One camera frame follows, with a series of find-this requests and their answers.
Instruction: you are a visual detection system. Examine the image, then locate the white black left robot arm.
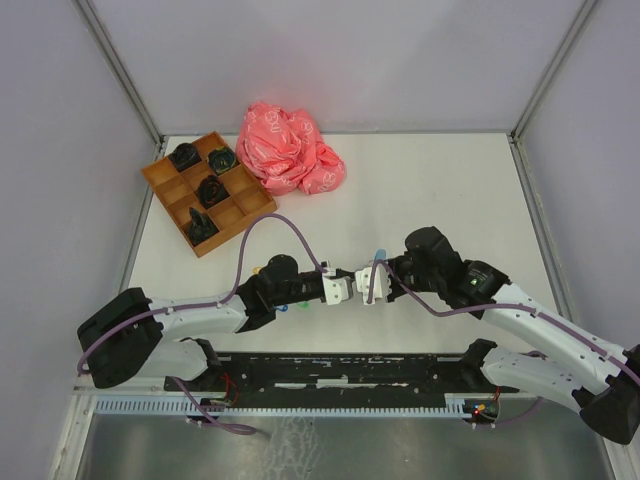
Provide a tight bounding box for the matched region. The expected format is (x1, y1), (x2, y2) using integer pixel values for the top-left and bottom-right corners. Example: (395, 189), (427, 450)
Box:
(77, 255), (326, 390)

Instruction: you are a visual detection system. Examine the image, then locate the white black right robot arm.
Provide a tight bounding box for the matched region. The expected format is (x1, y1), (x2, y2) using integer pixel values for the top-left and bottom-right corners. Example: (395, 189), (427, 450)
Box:
(386, 227), (639, 445)

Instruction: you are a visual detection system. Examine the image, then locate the black rolled item lower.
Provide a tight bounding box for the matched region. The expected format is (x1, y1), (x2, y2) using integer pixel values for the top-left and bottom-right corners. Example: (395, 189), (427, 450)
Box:
(187, 207), (219, 246)

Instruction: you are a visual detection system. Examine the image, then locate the brown wooden compartment tray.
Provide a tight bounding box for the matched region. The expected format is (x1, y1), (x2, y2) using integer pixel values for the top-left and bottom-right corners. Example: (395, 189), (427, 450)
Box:
(142, 132), (277, 257)

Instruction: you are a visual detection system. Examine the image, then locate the black rolled item centre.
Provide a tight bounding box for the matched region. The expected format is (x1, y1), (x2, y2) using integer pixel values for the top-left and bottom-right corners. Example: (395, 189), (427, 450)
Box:
(197, 175), (229, 208)

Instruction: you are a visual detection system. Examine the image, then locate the crumpled pink plastic bag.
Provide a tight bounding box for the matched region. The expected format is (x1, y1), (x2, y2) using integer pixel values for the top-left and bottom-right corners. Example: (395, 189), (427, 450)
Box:
(235, 102), (346, 196)

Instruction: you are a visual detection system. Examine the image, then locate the black yellow rolled item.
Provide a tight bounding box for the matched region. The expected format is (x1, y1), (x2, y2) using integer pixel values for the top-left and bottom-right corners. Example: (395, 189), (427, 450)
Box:
(207, 146), (238, 176)

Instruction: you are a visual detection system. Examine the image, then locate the black rolled item top left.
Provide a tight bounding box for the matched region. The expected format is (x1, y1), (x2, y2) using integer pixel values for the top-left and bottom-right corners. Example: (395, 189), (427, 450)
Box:
(168, 143), (201, 172)

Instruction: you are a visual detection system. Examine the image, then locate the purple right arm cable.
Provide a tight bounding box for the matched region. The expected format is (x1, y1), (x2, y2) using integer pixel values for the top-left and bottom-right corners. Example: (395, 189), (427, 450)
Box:
(367, 259), (640, 429)

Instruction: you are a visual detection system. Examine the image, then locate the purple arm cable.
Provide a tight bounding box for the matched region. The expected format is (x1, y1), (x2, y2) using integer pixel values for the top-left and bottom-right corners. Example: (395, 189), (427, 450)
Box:
(77, 213), (334, 435)
(367, 259), (640, 429)

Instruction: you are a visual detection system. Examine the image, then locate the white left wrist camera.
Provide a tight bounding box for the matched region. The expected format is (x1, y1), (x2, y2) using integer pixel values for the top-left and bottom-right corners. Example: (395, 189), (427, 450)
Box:
(321, 261), (354, 306)

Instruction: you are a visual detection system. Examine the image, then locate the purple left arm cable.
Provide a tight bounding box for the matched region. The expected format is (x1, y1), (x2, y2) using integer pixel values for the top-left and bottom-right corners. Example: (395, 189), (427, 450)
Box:
(77, 213), (334, 435)

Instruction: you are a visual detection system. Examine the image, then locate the black metal base rail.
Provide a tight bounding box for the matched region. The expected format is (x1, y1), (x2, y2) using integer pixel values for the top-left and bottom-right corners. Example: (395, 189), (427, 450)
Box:
(183, 352), (498, 402)

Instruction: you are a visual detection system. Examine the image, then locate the white slotted cable duct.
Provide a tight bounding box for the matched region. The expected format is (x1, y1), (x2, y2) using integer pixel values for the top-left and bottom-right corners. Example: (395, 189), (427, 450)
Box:
(94, 389), (494, 418)

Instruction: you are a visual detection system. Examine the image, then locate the aluminium front frame rail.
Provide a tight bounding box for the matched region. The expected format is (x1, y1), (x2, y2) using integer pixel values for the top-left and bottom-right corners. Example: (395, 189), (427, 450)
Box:
(73, 383), (166, 396)

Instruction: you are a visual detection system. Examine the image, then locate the aluminium frame post right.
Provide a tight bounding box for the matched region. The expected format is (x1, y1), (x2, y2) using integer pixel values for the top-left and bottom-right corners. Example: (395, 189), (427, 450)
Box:
(510, 0), (601, 143)

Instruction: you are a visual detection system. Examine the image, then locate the aluminium frame post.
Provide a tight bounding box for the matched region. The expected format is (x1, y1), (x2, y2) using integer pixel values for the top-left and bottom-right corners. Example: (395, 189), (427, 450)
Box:
(72, 0), (164, 145)
(510, 0), (601, 143)

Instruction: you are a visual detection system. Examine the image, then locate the aluminium frame post left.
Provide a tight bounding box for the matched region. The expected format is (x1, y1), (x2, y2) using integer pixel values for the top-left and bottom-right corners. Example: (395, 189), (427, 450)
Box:
(72, 0), (164, 145)

